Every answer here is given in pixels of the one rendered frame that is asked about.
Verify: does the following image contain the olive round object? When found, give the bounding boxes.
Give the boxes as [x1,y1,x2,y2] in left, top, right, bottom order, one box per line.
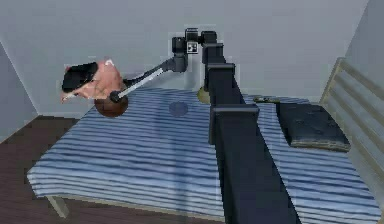
[196,85,212,105]

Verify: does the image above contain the brown ball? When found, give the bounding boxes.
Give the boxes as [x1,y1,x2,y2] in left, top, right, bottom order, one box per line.
[93,97,130,119]

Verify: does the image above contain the black pillow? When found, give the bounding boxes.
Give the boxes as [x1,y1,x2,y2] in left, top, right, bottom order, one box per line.
[275,101,352,153]

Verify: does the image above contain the bed with blue striped cover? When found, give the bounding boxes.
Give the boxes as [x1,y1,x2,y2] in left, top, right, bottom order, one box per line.
[26,56,384,224]

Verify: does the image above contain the dark flat remote control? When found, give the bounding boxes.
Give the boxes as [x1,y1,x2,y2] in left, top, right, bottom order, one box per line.
[252,95,282,104]

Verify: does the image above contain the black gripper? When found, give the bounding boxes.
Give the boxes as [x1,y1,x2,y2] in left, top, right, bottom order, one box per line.
[109,36,190,104]

